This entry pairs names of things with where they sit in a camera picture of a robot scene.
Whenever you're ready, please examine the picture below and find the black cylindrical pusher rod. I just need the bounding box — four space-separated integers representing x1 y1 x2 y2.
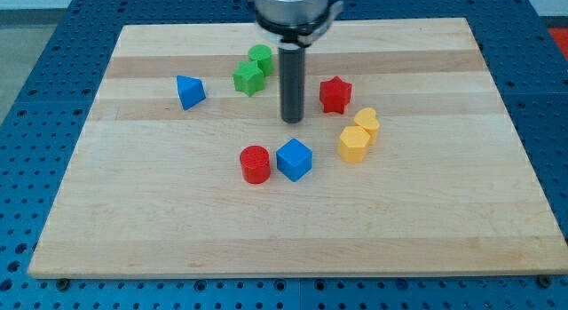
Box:
278 47 305 123

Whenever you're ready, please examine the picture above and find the blue cube block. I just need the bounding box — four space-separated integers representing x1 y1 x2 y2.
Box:
276 139 312 182

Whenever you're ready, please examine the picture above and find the green cylinder block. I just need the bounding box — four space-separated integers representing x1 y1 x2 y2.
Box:
248 44 273 76

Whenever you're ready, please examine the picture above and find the green star block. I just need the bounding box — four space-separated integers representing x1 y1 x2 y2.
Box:
233 61 265 97

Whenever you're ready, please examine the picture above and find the red star block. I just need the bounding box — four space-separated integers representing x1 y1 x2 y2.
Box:
319 76 352 114

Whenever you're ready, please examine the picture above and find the yellow heart block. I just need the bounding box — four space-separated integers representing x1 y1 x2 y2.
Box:
353 107 381 145

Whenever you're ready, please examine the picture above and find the yellow hexagon block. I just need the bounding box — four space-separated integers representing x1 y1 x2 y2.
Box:
337 126 370 163

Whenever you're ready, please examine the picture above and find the blue triangle block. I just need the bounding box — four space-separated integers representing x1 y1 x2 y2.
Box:
176 76 206 111

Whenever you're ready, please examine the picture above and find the red cylinder block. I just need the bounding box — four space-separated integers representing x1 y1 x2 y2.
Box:
240 145 271 184

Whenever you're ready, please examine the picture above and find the wooden board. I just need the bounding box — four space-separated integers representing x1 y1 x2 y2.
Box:
28 18 567 279

